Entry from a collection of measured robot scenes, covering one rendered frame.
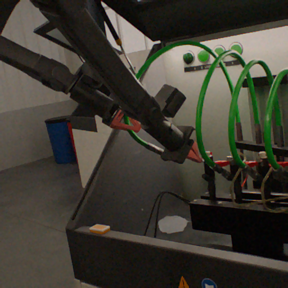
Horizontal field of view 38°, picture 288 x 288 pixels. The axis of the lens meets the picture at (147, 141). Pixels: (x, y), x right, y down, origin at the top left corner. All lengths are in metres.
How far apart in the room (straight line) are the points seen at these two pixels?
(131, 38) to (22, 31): 2.17
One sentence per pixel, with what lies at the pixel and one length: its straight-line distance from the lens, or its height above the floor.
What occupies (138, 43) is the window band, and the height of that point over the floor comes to 1.81.
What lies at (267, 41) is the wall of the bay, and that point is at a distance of 1.34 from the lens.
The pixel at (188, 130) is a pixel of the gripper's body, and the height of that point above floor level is 1.19.
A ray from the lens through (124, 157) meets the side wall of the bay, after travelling 1.34.
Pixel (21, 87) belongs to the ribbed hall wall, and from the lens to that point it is 8.03.
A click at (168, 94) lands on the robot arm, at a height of 1.29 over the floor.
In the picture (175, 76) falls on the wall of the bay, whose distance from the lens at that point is 1.51.
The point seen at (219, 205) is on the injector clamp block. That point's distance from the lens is 1.13.
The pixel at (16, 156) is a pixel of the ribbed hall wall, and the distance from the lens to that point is 7.92.
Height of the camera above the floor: 1.36
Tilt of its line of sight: 10 degrees down
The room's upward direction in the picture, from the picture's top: 9 degrees counter-clockwise
